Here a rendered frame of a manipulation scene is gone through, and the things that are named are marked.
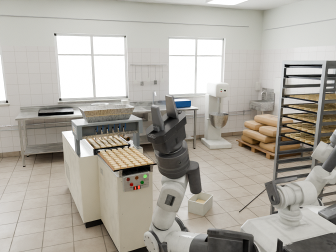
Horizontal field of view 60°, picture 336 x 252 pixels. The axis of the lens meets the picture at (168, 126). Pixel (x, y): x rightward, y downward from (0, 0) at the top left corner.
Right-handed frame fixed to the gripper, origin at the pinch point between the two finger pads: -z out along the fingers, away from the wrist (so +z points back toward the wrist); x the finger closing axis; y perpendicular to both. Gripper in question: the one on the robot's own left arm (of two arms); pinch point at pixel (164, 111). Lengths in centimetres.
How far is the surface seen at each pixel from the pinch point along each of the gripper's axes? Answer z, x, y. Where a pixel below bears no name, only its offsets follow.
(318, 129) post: 112, 165, 1
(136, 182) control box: 145, 66, -116
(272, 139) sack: 333, 404, -124
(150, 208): 177, 68, -109
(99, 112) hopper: 113, 101, -195
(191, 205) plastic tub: 246, 135, -117
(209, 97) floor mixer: 282, 420, -273
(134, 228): 187, 48, -114
